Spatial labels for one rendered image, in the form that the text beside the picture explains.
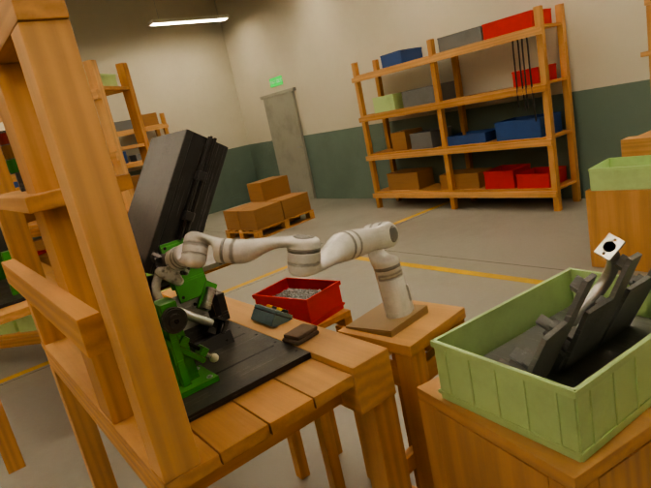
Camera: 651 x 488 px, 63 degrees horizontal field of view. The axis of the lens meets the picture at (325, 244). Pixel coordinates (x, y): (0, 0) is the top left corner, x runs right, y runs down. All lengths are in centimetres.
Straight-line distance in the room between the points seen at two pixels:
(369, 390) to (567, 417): 56
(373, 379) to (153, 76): 1042
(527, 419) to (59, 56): 122
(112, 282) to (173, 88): 1064
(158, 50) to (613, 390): 1107
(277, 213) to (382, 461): 668
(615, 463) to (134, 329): 105
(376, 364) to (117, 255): 79
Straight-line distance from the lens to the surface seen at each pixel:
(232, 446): 137
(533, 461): 134
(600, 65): 678
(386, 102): 792
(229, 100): 1222
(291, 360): 164
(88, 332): 126
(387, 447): 171
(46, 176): 151
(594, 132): 688
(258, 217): 790
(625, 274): 141
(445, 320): 184
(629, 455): 140
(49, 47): 116
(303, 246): 141
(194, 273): 191
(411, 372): 175
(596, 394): 128
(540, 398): 128
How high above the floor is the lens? 159
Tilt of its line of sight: 14 degrees down
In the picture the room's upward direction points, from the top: 12 degrees counter-clockwise
